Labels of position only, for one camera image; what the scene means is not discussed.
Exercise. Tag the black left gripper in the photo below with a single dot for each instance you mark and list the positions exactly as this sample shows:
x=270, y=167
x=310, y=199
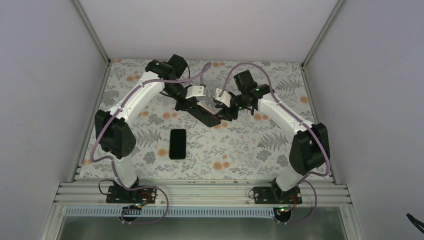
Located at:
x=187, y=105

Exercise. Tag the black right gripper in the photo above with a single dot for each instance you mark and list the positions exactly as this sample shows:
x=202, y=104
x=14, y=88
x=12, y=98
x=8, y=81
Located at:
x=227, y=114

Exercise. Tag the magenta phone black screen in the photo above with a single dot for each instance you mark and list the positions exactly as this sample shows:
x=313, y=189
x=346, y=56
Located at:
x=206, y=118

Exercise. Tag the cream phone case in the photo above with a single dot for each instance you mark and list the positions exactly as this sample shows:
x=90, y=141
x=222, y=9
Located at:
x=205, y=108

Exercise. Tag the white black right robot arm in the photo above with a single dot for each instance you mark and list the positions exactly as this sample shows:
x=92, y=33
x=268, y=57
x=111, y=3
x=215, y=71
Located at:
x=310, y=142

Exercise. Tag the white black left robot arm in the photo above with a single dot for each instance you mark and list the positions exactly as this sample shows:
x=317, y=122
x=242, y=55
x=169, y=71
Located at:
x=114, y=138

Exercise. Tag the black phone on mat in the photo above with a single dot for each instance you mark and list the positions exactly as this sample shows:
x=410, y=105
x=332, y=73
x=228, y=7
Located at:
x=178, y=144

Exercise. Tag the floral patterned table mat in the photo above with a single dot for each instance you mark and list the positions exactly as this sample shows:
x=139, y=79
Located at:
x=252, y=147

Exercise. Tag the black object at edge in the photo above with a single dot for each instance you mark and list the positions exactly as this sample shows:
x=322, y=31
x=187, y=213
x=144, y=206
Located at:
x=416, y=223

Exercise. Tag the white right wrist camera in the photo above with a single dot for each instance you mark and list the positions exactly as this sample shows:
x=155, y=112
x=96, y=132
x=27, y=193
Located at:
x=222, y=97

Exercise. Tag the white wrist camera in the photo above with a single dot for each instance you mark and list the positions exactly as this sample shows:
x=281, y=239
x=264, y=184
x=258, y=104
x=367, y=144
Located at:
x=195, y=91
x=222, y=97

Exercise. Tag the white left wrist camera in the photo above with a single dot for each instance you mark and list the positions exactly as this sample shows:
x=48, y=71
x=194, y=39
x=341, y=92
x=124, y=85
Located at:
x=195, y=91

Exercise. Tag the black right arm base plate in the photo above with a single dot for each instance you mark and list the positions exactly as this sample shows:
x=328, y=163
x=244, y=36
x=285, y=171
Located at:
x=263, y=195

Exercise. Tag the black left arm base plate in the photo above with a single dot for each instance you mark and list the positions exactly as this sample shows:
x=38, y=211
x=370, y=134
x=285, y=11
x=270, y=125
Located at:
x=117, y=194

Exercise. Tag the left aluminium corner post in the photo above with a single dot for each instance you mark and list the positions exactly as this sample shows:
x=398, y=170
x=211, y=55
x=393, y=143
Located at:
x=91, y=31

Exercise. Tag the aluminium corner post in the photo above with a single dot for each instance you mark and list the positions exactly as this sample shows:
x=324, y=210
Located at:
x=91, y=31
x=323, y=32

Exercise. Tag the right aluminium corner post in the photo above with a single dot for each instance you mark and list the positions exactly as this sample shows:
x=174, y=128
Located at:
x=323, y=32

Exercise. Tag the aluminium front rail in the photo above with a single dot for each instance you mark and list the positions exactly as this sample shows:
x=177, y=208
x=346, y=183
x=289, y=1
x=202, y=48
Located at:
x=204, y=193

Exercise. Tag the grey slotted cable duct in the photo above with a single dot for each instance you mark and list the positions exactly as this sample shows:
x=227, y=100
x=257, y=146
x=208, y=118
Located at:
x=171, y=212

